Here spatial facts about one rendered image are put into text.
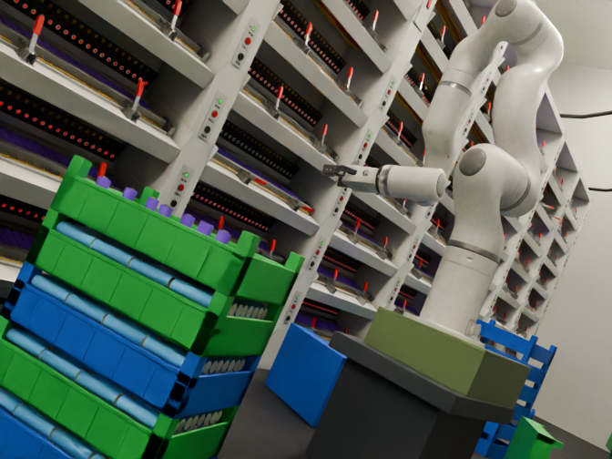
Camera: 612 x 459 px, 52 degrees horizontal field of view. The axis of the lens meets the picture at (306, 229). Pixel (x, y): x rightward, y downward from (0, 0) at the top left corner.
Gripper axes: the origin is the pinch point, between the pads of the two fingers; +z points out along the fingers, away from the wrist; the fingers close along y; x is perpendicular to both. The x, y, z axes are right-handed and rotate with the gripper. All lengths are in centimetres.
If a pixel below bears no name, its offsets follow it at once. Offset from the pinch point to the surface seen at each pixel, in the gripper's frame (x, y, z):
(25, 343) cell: -55, -90, -15
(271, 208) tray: -10.6, 3.2, 20.3
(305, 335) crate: -44.5, 14.6, 5.0
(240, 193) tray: -11.2, -12.1, 20.5
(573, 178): 109, 309, -4
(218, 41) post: 19.5, -39.9, 17.3
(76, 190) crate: -33, -91, -17
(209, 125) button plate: -0.5, -34.8, 17.0
